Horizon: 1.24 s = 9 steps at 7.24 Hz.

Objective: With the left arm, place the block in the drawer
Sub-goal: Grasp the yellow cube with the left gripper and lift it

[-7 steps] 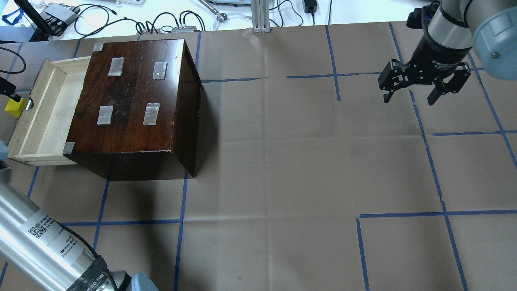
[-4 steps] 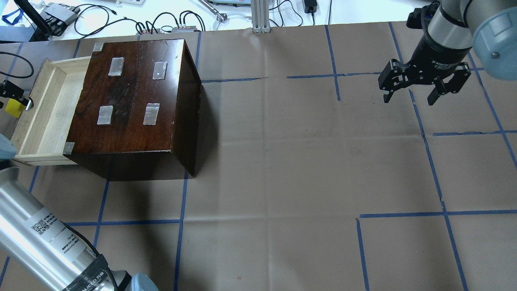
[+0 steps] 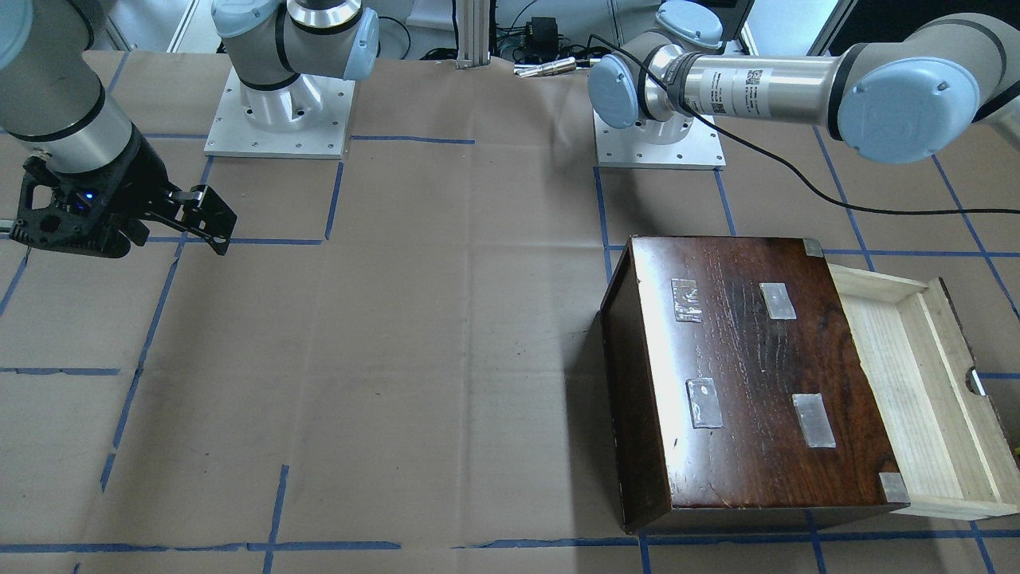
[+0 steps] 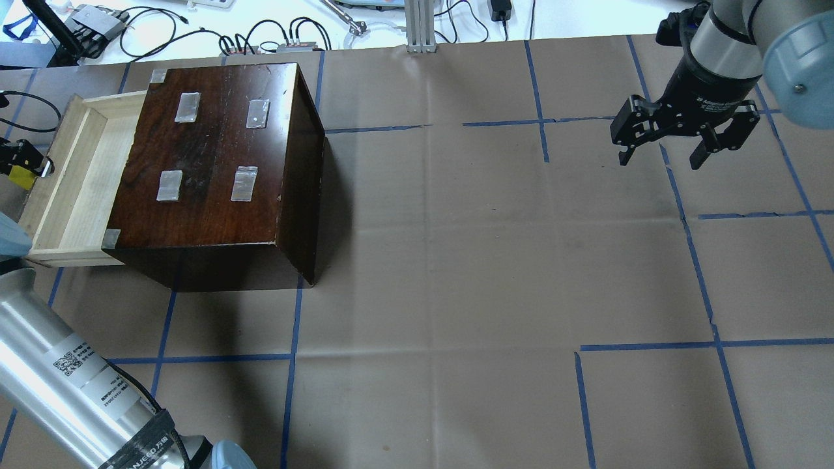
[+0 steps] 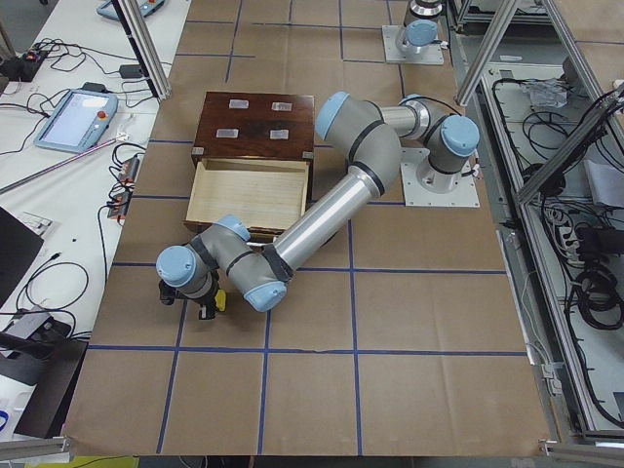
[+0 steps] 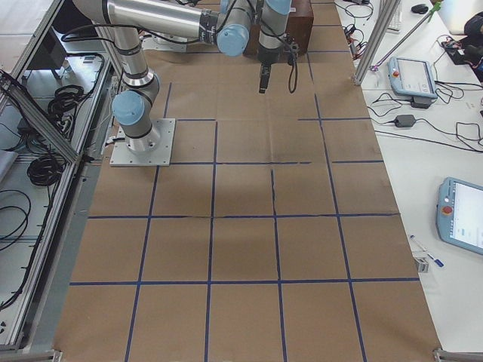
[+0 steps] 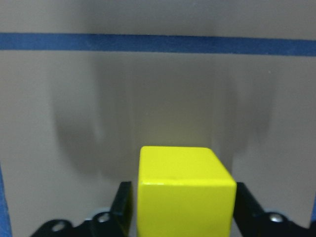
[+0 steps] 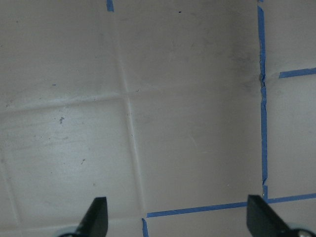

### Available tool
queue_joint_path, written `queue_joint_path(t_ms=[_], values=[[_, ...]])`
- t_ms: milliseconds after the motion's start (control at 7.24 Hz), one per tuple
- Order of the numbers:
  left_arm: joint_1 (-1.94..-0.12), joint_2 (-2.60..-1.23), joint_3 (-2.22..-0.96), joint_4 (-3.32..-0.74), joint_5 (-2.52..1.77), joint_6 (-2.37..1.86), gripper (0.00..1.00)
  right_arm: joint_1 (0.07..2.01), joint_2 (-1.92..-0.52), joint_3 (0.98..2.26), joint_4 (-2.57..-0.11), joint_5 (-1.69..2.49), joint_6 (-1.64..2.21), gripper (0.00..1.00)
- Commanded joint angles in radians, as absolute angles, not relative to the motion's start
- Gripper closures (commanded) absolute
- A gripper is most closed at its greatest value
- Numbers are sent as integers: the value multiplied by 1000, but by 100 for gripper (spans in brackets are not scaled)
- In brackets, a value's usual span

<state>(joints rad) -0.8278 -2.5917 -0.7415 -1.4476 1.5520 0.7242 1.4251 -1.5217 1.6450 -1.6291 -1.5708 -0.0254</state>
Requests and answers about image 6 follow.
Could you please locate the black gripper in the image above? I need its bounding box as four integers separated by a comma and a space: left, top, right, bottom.
257, 32, 283, 94

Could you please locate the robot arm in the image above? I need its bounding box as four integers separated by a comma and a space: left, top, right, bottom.
74, 1, 291, 158

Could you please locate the dark wooden drawer cabinet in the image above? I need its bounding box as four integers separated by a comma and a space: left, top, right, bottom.
245, 0, 314, 55

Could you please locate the black power brick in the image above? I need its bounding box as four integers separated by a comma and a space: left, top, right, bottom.
394, 115, 417, 128

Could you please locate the upper teach pendant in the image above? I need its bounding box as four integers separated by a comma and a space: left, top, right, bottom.
387, 57, 438, 100

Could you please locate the teach pendant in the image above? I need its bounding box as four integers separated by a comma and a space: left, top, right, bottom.
436, 177, 482, 255
387, 57, 438, 100

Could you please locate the brown paper table cover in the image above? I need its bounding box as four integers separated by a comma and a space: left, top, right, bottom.
54, 1, 439, 361

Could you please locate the lower teach pendant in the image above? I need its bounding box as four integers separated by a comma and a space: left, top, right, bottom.
436, 177, 482, 255

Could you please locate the blue white pen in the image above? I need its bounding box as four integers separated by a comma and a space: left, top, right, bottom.
410, 235, 445, 268

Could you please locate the aluminium frame post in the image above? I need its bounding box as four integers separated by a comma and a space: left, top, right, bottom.
352, 0, 400, 86

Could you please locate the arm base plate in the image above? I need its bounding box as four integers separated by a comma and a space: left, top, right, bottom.
109, 118, 176, 167

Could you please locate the aluminium side frame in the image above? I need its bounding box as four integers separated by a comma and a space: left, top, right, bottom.
1, 1, 112, 355

